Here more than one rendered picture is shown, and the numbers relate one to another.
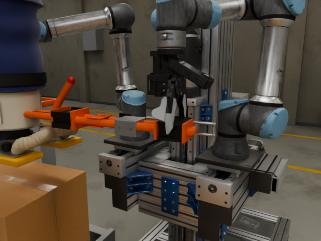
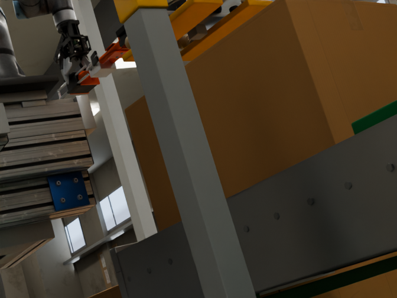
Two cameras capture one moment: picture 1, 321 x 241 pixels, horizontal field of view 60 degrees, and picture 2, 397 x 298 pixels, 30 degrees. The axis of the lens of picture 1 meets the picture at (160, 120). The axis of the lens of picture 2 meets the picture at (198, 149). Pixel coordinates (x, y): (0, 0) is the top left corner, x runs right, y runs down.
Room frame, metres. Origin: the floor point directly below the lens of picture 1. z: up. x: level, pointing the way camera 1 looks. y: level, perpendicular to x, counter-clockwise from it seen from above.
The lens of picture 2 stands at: (2.75, 1.22, 0.40)
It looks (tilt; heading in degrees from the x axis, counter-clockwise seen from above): 12 degrees up; 204
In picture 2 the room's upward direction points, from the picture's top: 17 degrees counter-clockwise
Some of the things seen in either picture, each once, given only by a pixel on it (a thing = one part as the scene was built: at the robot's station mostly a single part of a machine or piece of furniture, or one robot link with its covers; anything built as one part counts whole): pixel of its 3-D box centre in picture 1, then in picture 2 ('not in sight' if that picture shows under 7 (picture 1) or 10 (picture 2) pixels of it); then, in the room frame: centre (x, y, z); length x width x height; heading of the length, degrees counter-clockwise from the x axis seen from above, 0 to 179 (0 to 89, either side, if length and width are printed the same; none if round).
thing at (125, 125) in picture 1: (130, 125); (101, 67); (0.77, 0.09, 1.24); 0.07 x 0.07 x 0.04; 66
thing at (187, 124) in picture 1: (174, 129); (83, 82); (0.71, -0.04, 1.24); 0.08 x 0.07 x 0.05; 66
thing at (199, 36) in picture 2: not in sight; (195, 28); (0.96, 0.51, 1.14); 0.04 x 0.04 x 0.05; 66
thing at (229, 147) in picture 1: (230, 142); not in sight; (1.10, -0.29, 1.09); 0.15 x 0.15 x 0.10
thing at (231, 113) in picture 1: (234, 115); not in sight; (1.10, -0.30, 1.20); 0.13 x 0.12 x 0.14; 38
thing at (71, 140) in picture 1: (38, 134); (168, 26); (1.04, 0.47, 1.14); 0.34 x 0.10 x 0.05; 66
